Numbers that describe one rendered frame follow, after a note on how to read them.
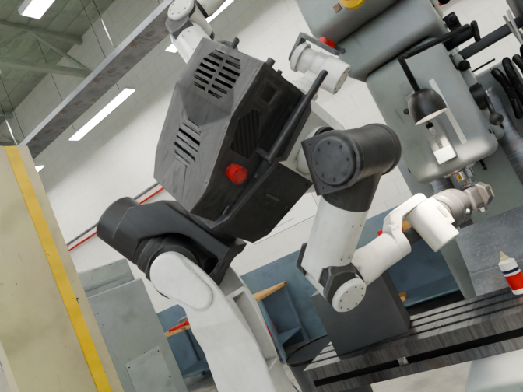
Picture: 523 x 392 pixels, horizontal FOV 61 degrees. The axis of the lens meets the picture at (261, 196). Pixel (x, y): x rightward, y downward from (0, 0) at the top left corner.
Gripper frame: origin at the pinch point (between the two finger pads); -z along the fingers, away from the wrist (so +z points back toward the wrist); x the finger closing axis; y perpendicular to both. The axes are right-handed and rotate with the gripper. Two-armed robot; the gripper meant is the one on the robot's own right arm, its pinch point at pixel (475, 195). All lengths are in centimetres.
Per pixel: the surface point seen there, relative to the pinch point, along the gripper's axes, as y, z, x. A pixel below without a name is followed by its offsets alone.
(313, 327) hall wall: 107, -277, 446
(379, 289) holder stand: 13.7, 15.0, 29.2
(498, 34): -39, -34, -11
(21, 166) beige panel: -94, 62, 161
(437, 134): -16.8, 11.9, -5.1
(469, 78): -28.3, -13.3, -6.6
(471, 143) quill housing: -11.8, 6.5, -8.5
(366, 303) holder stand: 16.1, 17.6, 33.3
